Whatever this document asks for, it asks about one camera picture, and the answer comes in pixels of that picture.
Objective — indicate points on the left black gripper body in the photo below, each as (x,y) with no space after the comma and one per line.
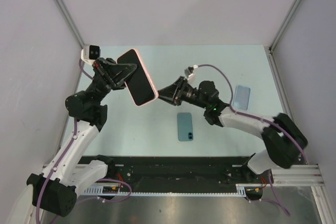
(102,82)

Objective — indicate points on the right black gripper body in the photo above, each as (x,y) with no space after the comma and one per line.
(186,94)

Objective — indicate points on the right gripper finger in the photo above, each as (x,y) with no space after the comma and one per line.
(168,100)
(171,90)

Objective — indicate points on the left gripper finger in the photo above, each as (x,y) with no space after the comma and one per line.
(115,69)
(117,82)

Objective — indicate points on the green phone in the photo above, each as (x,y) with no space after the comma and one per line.
(185,127)

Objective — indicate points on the light blue phone case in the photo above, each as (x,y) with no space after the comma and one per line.
(241,98)

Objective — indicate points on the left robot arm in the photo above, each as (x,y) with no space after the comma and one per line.
(57,188)

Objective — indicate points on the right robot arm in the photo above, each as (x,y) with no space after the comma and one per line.
(283,140)

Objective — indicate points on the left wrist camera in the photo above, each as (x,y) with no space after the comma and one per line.
(90,53)

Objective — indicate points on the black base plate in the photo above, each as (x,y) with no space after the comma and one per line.
(190,175)

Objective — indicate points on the left aluminium frame post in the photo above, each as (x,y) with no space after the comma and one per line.
(70,22)

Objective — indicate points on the aluminium frame post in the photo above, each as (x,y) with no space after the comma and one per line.
(285,23)
(70,22)

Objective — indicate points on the aluminium cross rail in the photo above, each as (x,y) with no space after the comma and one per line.
(298,175)

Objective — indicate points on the right aluminium frame post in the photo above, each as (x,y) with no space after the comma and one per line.
(285,23)

